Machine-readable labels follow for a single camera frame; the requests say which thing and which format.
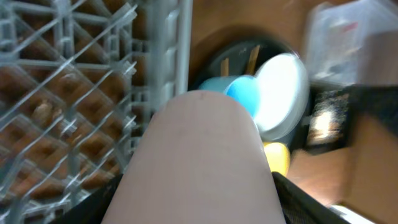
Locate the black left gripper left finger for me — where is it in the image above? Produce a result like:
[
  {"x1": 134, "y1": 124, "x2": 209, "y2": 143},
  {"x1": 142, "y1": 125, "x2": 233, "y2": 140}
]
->
[{"x1": 51, "y1": 174, "x2": 123, "y2": 224}]

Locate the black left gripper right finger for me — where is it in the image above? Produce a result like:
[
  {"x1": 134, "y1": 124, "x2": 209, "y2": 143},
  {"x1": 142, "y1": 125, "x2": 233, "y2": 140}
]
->
[{"x1": 272, "y1": 172, "x2": 349, "y2": 224}]

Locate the yellow plastic bowl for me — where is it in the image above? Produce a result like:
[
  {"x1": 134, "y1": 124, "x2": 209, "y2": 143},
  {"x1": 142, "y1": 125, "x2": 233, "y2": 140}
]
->
[{"x1": 263, "y1": 142, "x2": 290, "y2": 177}]

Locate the pink plastic cup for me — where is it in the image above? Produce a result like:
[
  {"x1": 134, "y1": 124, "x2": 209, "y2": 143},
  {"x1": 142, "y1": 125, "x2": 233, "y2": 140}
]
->
[{"x1": 103, "y1": 91, "x2": 285, "y2": 224}]

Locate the light blue plastic cup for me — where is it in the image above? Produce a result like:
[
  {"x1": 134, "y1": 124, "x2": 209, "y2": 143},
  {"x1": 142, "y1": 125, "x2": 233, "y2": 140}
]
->
[{"x1": 198, "y1": 75, "x2": 260, "y2": 117}]

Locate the black rectangular food-waste tray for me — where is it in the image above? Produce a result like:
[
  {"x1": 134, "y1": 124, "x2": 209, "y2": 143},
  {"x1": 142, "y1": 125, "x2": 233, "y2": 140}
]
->
[{"x1": 303, "y1": 85, "x2": 397, "y2": 154}]

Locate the grey plastic dishwasher rack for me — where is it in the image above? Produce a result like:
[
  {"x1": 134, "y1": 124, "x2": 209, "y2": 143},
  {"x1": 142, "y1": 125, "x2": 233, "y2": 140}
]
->
[{"x1": 1, "y1": 0, "x2": 193, "y2": 223}]

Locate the clear plastic waste bin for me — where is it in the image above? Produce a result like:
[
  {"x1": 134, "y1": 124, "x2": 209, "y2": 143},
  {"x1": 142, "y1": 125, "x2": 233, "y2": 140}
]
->
[{"x1": 304, "y1": 0, "x2": 397, "y2": 86}]

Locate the grey round plate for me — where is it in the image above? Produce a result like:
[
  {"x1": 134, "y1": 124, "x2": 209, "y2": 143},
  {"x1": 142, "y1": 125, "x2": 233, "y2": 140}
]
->
[{"x1": 254, "y1": 53, "x2": 310, "y2": 141}]

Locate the left wooden chopstick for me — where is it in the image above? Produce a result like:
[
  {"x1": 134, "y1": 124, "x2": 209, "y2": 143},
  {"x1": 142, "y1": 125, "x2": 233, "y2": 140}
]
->
[{"x1": 221, "y1": 58, "x2": 229, "y2": 77}]

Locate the wooden chopstick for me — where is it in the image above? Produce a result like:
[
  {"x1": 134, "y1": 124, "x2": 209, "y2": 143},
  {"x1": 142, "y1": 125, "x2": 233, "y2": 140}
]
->
[
  {"x1": 221, "y1": 58, "x2": 229, "y2": 77},
  {"x1": 246, "y1": 45, "x2": 260, "y2": 75}
]

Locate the right wooden chopstick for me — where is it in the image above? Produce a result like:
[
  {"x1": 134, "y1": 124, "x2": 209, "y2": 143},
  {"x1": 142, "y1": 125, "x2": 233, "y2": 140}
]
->
[{"x1": 246, "y1": 45, "x2": 260, "y2": 75}]

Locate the round black serving tray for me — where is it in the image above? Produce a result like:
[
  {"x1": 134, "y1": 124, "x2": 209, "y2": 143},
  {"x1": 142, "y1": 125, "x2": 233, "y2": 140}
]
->
[{"x1": 189, "y1": 39, "x2": 315, "y2": 150}]

